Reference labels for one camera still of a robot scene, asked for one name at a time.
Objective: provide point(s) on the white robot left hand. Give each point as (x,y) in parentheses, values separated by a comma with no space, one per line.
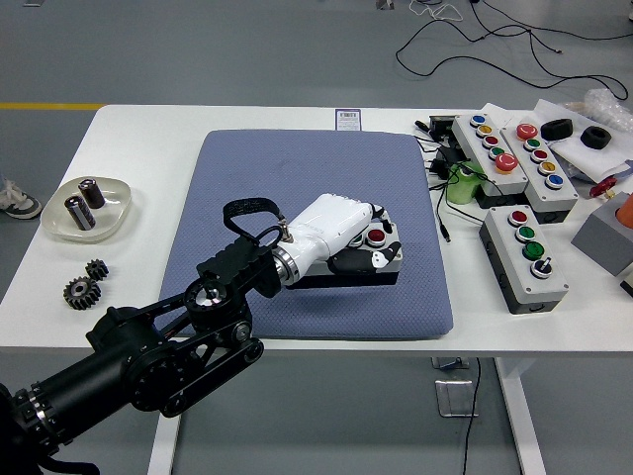
(326,222)

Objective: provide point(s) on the grey button box with switch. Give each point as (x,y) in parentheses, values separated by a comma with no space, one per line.
(509,267)
(378,236)

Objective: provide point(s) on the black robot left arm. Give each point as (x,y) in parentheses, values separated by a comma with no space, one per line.
(148,361)

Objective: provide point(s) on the five-button box with mushroom button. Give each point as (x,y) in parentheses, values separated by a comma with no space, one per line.
(518,151)
(470,143)

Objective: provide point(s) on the blue-grey padded mat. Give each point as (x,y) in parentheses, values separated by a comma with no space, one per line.
(321,163)

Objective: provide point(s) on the barcode label sticker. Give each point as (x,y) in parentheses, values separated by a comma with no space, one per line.
(348,120)

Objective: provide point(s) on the black power adapter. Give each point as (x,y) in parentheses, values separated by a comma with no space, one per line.
(447,157)

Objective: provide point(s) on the green plastic cylinder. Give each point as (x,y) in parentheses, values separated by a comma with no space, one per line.
(462,190)

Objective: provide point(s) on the small black device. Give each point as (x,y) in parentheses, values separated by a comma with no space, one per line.
(440,126)

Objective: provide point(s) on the metal floor socket plate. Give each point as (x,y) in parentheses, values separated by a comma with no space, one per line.
(452,398)

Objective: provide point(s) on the black cylinder with silver cap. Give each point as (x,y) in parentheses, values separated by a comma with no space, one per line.
(94,194)
(81,213)

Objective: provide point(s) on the small dark metal gear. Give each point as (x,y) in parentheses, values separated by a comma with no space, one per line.
(97,269)

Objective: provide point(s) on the large dark metal gear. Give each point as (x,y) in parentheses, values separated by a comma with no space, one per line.
(81,293)

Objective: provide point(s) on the white table leg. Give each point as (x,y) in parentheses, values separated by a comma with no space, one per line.
(519,410)
(163,445)

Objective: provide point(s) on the white foam sheet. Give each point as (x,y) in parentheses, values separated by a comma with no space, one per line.
(588,161)

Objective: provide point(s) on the white shallow dish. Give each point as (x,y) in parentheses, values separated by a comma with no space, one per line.
(54,218)

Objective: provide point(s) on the grey block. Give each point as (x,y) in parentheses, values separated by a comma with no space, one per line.
(598,237)

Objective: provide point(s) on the yellow floor tape line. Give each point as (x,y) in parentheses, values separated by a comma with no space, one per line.
(49,106)

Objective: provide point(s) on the orange object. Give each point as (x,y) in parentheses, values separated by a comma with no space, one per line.
(627,210)

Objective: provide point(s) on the clear bubble wrap bag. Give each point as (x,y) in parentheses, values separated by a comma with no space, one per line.
(603,104)

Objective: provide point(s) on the person's shoe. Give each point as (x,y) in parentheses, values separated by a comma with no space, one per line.
(17,200)

